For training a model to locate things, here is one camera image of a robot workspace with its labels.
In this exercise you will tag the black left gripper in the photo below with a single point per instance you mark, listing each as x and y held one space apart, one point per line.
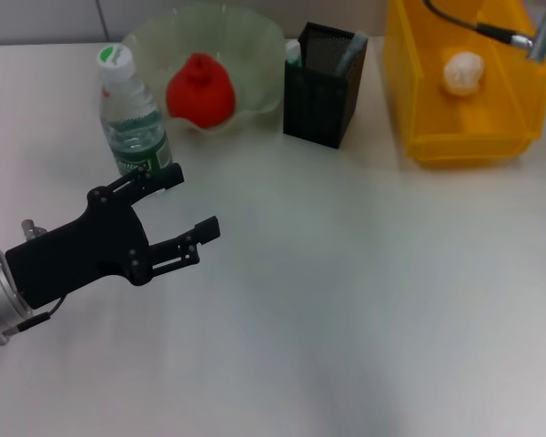
86 246

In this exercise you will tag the clear green-label water bottle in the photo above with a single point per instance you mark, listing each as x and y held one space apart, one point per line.
132 118

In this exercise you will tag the red-orange fruit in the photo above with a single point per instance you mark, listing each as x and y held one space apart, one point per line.
200 95

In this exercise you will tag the mint green pen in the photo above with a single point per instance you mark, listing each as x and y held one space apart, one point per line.
293 52

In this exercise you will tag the grey marker pen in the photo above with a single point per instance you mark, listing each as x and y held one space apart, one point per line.
351 52

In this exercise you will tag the white paper ball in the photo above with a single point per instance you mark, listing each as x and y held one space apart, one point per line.
464 73

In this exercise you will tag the green glass fruit plate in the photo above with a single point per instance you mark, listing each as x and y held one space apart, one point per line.
250 59

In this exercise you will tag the black mesh pen holder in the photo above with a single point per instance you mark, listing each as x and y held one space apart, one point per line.
318 104

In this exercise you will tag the yellow plastic bin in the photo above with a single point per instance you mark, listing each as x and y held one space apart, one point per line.
482 127

